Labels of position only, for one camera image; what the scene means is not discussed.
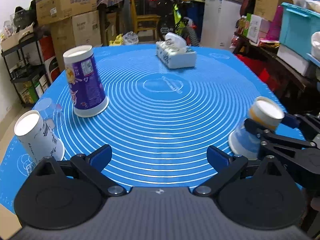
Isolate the cartoon print paper cup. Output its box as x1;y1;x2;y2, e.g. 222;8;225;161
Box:
228;96;285;160

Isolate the clear plastic cup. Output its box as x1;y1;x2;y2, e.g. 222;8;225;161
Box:
33;98;65;134

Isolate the purple white paper cup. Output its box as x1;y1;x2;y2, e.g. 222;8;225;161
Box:
63;45;109;118

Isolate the dark wooden side table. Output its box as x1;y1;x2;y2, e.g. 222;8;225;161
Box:
233;33;319;115

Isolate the red gift bag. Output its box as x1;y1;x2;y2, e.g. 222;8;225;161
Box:
236;54;279;92

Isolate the white foam box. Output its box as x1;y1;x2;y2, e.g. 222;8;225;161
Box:
277;44;316;78

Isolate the white cloth bundle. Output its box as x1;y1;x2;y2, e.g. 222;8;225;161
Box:
311;31;320;60

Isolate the blue silicone baking mat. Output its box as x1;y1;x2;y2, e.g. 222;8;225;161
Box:
0;43;309;210

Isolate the pink gift bag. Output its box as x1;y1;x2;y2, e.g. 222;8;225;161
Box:
266;5;283;41

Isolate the teal plastic storage bin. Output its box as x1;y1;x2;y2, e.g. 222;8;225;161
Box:
279;2;320;59

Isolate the white green product box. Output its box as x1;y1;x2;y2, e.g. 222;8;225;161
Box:
242;14;270;43

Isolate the white tissue pack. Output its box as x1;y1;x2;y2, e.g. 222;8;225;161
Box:
156;32;197;69

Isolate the black metal shelf rack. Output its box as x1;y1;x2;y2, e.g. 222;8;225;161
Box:
1;31;50;107

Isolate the white chest freezer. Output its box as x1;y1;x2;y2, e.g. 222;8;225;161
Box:
200;0;242;50

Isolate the white plastic bag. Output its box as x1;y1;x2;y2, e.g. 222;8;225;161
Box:
123;31;139;45

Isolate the lower cardboard box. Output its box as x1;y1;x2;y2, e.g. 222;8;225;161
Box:
50;10;102;71

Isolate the wooden yellow chair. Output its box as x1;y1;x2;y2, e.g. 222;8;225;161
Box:
129;0;161;41

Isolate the green black bicycle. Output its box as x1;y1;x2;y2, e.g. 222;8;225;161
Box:
152;0;200;47

